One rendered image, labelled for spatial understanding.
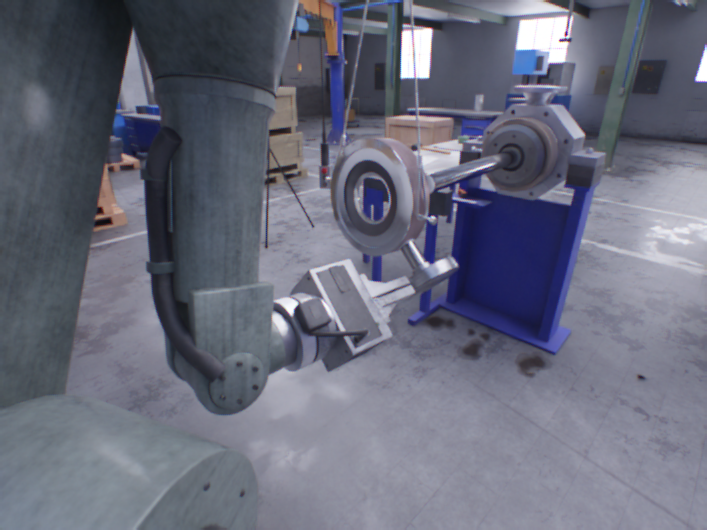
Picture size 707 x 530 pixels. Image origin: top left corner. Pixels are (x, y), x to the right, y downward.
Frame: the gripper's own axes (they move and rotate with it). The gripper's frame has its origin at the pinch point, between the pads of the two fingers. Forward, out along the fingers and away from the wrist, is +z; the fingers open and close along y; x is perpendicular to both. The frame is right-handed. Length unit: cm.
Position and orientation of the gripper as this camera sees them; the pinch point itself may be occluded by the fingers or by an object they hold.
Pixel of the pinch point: (398, 290)
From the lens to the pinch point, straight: 110.0
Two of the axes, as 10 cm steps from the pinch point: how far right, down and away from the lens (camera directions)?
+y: -4.7, -8.4, 2.6
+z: 7.4, -2.2, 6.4
